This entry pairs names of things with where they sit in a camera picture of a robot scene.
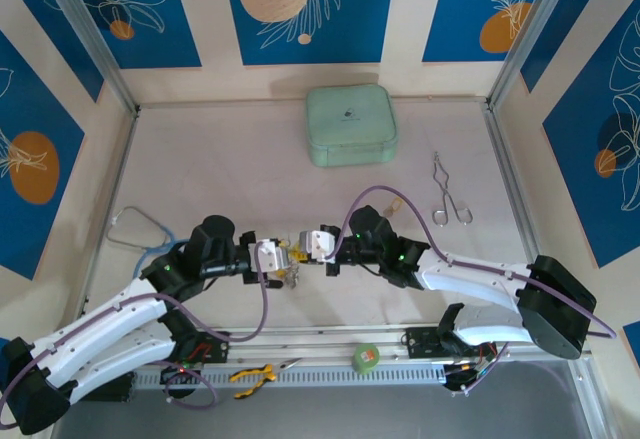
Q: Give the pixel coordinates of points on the key bunch with tags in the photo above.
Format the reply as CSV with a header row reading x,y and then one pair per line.
x,y
293,275

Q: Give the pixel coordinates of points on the key with yellow cover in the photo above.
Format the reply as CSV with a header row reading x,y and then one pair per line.
x,y
398,200

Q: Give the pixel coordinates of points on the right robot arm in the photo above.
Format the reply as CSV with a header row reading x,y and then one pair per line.
x,y
480,279

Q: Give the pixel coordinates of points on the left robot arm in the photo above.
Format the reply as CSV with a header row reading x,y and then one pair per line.
x,y
100,314

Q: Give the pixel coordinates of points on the yellow black pliers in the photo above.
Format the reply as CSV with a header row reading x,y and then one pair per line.
x,y
250,373

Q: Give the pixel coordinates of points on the metal tongs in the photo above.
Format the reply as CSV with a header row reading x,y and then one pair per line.
x,y
436,159

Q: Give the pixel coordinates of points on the green tape roll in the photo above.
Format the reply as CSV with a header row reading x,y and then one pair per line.
x,y
366,357

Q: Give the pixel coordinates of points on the small circuit board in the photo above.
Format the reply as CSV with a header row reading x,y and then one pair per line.
x,y
181,369

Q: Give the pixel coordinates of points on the mint green square case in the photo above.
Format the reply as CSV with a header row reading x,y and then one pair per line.
x,y
350,124

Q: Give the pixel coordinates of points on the black block stack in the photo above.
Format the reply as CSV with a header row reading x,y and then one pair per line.
x,y
122,389

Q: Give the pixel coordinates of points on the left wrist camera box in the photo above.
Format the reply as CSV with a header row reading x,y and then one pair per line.
x,y
272,259

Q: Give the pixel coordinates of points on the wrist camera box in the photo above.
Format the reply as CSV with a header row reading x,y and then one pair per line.
x,y
317,244
272,259

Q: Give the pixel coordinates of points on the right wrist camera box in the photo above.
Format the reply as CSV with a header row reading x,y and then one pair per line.
x,y
317,244

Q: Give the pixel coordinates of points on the aluminium mounting rail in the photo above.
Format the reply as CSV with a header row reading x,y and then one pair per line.
x,y
310,346

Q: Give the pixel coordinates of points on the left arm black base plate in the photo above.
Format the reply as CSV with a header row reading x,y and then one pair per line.
x,y
215,346

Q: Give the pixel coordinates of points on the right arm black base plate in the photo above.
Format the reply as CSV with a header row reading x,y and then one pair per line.
x,y
420,344

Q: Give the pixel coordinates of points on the aluminium table side rail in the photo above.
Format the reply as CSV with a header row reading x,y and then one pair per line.
x,y
121,169
505,159

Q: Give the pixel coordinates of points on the blue floral wall panel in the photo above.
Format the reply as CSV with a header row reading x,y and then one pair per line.
x,y
35,169
600,4
595,159
45,24
470,4
310,9
150,9

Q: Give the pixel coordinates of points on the aluminium frame post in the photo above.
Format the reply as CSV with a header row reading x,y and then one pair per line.
x,y
530,34
93,34

